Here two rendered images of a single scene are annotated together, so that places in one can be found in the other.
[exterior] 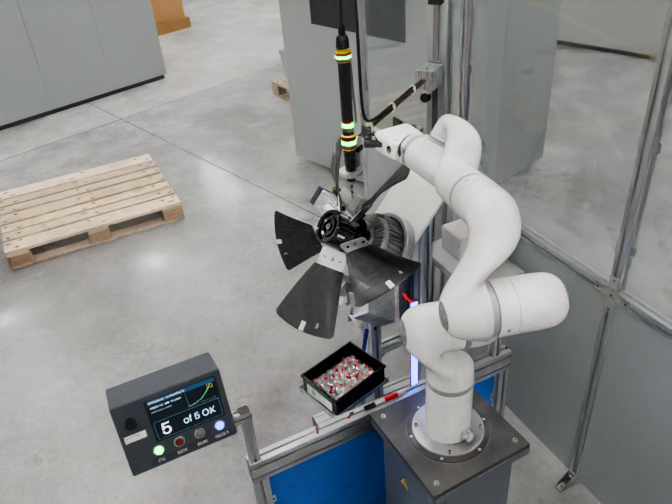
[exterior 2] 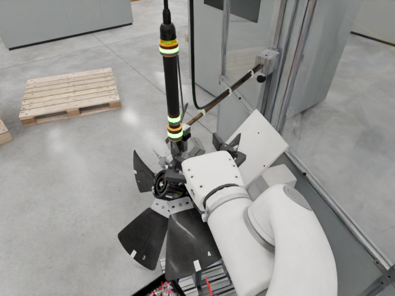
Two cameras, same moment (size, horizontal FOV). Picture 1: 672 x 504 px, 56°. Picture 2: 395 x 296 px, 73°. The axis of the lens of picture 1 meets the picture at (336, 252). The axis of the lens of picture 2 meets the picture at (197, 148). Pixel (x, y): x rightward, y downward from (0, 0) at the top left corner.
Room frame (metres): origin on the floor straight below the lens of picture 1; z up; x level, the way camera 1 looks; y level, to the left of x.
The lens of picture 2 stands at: (1.08, -0.18, 2.04)
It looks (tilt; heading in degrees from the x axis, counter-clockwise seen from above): 42 degrees down; 5
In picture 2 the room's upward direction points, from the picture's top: straight up
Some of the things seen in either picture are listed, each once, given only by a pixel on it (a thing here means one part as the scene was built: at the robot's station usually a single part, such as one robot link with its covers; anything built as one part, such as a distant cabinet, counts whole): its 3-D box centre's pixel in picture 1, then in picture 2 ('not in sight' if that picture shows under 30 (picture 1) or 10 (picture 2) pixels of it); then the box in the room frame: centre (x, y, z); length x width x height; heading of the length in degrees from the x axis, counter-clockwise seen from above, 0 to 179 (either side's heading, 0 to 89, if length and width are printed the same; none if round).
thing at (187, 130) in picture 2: (351, 157); (178, 144); (1.69, -0.07, 1.49); 0.09 x 0.07 x 0.10; 148
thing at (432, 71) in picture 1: (429, 76); (267, 61); (2.22, -0.39, 1.53); 0.10 x 0.07 x 0.09; 148
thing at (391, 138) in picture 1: (402, 142); (214, 180); (1.41, -0.18, 1.65); 0.11 x 0.10 x 0.07; 24
